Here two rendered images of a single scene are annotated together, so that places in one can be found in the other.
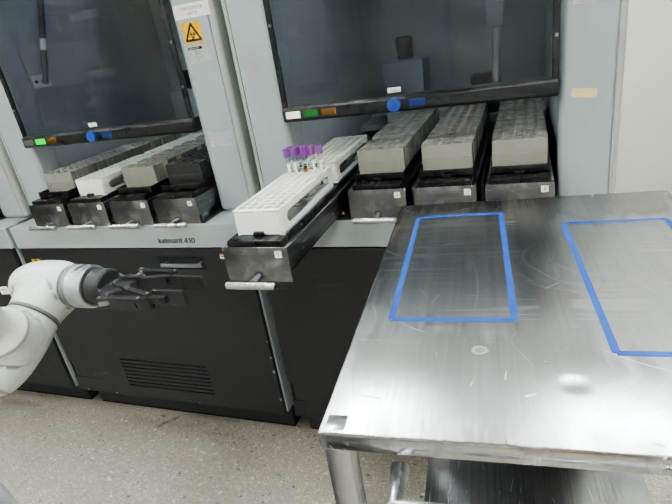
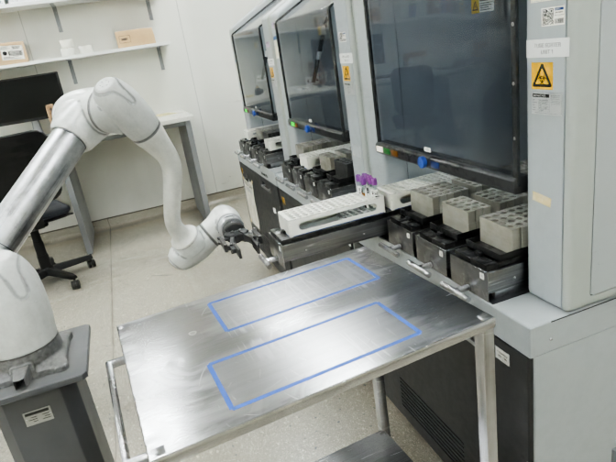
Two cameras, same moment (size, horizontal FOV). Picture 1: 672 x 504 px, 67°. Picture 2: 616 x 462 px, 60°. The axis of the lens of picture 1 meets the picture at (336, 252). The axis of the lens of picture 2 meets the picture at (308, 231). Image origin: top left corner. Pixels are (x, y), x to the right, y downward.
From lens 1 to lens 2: 1.01 m
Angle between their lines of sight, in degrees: 47
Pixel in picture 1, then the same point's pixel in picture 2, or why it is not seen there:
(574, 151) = (536, 252)
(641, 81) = not seen: outside the picture
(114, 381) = not seen: hidden behind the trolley
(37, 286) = (211, 219)
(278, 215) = (288, 224)
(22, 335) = (189, 243)
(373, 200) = (398, 233)
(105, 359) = not seen: hidden behind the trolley
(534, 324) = (225, 337)
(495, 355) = (190, 337)
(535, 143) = (504, 232)
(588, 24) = (543, 135)
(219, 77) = (356, 107)
